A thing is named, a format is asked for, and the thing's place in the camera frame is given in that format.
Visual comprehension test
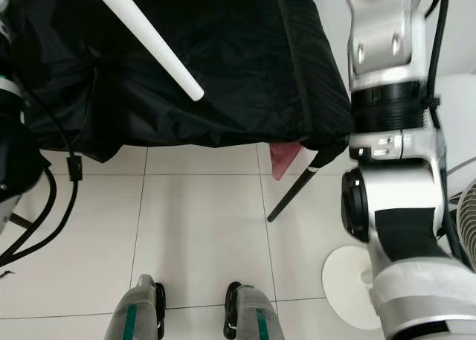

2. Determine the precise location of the silver robot left leg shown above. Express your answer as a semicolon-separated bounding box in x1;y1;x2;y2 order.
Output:
104;274;167;340

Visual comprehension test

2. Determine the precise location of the black tablecloth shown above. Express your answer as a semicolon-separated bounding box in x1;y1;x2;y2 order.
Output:
6;0;356;164

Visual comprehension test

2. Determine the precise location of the pink cloth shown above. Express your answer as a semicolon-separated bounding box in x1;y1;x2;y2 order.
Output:
269;140;303;182

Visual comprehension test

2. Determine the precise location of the grey round fan grille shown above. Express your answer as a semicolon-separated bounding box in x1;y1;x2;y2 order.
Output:
452;178;476;272

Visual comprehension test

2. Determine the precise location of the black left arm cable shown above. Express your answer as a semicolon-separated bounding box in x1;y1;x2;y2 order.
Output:
0;72;84;268

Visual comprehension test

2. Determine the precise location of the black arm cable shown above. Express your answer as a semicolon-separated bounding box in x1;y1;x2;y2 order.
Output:
0;72;84;268
420;0;466;263

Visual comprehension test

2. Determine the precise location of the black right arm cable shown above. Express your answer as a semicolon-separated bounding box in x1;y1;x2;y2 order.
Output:
420;0;466;263

